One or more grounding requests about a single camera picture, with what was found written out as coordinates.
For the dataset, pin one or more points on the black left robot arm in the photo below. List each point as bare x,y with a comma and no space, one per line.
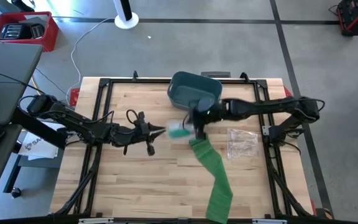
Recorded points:
76,121

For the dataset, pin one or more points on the silver aluminium rail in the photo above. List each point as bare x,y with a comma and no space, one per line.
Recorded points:
269,221
95,221

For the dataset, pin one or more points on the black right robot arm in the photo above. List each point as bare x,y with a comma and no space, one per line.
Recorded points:
259,109

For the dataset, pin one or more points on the black ribbed device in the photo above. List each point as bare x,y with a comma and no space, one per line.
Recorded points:
37,31
14,31

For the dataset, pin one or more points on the black caster wheel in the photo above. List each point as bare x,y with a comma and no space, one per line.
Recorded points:
15,193

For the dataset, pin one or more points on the black metal table frame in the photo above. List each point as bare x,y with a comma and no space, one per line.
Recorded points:
135,81

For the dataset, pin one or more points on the green elastic bandage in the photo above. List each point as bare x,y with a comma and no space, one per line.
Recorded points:
219,186

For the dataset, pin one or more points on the grey desk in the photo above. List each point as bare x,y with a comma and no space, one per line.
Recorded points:
5,77

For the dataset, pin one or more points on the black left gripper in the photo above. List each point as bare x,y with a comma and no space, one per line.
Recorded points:
129,133

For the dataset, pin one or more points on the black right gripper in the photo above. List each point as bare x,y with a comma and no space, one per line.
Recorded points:
210,112

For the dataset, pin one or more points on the red corner guard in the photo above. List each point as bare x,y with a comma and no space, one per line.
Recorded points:
287,92
74,97

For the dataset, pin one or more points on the red plastic crate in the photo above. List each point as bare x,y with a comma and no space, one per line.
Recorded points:
50,37

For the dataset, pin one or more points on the grey-blue plastic bin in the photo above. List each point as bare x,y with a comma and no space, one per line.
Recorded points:
185,90

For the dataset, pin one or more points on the white printed papers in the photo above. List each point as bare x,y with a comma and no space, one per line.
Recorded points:
39,146

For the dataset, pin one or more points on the white tower fan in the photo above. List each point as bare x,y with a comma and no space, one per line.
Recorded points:
126,22

